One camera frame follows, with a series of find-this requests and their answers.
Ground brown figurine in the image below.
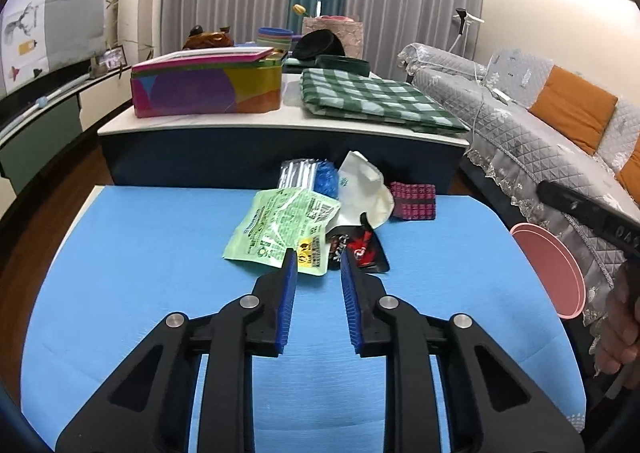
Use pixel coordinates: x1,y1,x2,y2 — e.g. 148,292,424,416
182,24,236,50

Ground small photo frame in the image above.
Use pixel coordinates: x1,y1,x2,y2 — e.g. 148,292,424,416
97,46,127,71

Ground dark blue coffee table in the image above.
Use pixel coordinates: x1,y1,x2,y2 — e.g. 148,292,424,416
97,73,471,194

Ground blue mat with white print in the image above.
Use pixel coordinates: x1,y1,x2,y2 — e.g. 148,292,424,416
20,184,588,453

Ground green checked cloth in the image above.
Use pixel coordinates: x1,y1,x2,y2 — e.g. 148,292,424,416
299,68,471,135

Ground white blue rod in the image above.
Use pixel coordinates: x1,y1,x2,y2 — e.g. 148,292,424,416
0,73,93,134

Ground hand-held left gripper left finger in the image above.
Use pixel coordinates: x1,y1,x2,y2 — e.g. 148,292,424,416
55,248,299,453

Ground grey quilted sofa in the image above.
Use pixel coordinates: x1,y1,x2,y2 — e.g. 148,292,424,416
397,42,640,374

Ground pink plastic bucket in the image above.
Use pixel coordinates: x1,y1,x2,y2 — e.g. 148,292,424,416
510,223,586,320

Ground maroon patterned pouch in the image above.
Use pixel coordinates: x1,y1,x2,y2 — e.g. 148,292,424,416
389,182,437,221

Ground green snack bag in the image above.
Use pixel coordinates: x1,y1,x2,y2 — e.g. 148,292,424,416
222,187,342,278

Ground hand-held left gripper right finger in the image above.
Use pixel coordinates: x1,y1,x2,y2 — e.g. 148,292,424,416
339,253,586,453

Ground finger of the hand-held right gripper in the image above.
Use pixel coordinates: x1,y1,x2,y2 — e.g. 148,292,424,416
537,180,621,234

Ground television cabinet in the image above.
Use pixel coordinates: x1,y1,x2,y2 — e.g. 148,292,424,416
0,66,126,194

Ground white plastic bag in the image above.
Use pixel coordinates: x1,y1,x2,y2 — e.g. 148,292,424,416
327,150,396,234

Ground dry bamboo branches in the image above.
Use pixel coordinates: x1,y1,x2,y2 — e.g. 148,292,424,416
104,0,156,61

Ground black red snack wrapper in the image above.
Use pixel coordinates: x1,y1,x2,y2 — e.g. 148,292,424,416
325,213,391,275

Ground white charging cable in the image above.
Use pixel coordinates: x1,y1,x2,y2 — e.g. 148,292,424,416
470,58,511,134

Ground orange cushion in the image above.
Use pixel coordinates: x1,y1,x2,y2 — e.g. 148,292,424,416
615,138,640,204
528,66,619,156

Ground dark green tray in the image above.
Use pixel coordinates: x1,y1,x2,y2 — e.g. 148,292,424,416
315,54,371,76

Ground person's right hand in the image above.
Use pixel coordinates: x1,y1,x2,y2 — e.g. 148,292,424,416
595,260,640,379

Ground black hat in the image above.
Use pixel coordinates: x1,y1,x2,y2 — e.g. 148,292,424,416
291,30,347,61

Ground clear silver blue packet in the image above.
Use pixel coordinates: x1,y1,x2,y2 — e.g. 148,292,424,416
278,158,340,196

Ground stack of coloured bowls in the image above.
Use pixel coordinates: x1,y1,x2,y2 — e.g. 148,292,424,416
257,27,294,53

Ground colourful tin box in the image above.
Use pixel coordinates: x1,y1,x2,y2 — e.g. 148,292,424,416
131,47,286,119

